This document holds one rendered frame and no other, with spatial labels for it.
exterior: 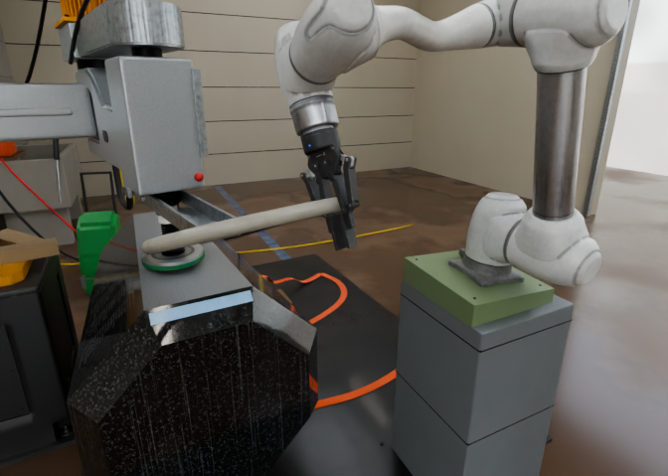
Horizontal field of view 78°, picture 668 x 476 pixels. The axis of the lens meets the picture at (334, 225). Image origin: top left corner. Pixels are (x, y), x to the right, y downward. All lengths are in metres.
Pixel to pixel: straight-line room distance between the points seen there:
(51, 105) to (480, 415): 1.96
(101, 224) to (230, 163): 3.75
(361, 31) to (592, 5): 0.51
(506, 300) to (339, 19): 0.96
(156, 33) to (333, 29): 0.84
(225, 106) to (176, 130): 5.36
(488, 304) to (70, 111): 1.76
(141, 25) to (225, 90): 5.42
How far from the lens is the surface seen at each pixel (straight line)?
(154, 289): 1.49
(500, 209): 1.34
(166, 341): 1.34
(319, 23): 0.68
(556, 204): 1.19
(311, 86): 0.80
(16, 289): 1.96
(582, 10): 1.02
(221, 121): 6.81
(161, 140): 1.45
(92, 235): 3.44
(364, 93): 7.69
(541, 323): 1.45
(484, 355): 1.32
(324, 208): 0.77
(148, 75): 1.43
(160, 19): 1.43
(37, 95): 2.06
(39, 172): 4.56
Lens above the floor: 1.45
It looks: 18 degrees down
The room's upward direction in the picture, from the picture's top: straight up
